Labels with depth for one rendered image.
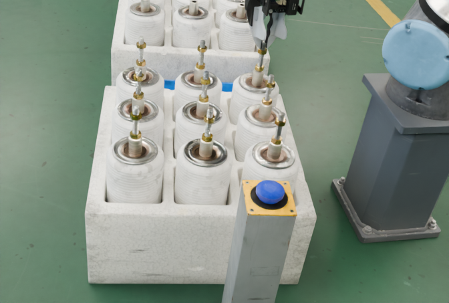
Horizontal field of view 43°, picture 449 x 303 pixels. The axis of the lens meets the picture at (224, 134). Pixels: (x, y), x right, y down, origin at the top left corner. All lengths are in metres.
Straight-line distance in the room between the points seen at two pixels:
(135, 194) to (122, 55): 0.53
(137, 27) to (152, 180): 0.55
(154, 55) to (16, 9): 0.74
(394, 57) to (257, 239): 0.35
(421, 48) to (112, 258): 0.61
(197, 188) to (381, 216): 0.43
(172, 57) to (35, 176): 0.43
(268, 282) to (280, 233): 0.11
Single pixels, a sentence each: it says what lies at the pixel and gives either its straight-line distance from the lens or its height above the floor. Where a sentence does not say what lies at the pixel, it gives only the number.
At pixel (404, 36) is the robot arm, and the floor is 0.49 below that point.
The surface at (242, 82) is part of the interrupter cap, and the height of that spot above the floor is 0.25.
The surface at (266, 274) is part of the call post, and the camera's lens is 0.88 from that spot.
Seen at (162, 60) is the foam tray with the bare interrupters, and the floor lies 0.16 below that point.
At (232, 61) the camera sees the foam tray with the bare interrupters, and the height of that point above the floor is 0.17.
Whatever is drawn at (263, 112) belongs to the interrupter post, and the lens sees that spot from 1.06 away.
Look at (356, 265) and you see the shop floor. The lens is 1.19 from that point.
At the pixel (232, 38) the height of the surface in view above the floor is 0.21.
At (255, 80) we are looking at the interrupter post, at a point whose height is 0.26.
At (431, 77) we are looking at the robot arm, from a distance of 0.92.
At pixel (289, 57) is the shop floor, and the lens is 1.83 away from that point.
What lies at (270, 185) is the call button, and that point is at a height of 0.33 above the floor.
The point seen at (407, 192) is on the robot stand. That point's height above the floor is 0.13.
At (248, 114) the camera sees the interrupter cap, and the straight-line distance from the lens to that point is 1.07.
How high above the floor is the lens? 0.85
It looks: 36 degrees down
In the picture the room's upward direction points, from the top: 8 degrees clockwise
